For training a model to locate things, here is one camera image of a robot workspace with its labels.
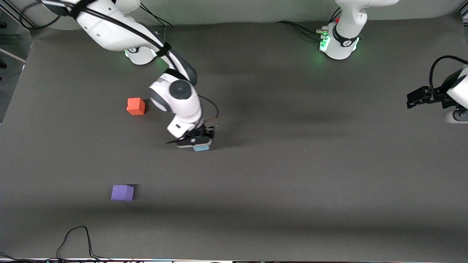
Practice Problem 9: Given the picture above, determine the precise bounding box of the black left arm base cable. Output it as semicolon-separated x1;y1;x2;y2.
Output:
276;21;328;41

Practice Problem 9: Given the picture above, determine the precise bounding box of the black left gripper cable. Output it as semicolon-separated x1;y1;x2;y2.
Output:
429;56;468;97

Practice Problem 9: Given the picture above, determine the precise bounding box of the black right arm base cable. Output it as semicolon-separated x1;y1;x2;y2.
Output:
139;4;174;41

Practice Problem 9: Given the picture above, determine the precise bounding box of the orange foam block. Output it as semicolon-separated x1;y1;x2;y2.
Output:
127;98;146;116

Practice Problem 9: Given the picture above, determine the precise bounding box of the purple foam block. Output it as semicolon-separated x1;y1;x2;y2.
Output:
111;185;135;201

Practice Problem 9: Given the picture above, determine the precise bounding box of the black arm base cable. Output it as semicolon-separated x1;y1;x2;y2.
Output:
139;4;174;41
276;21;328;41

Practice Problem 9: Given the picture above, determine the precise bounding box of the looped black table cable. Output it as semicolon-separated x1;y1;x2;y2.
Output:
56;226;114;262

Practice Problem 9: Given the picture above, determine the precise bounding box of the black table edge cable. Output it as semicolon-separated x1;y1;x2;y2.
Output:
0;251;59;263

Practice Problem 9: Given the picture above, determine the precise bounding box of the thin pale rod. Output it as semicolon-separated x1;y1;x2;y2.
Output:
0;48;27;63

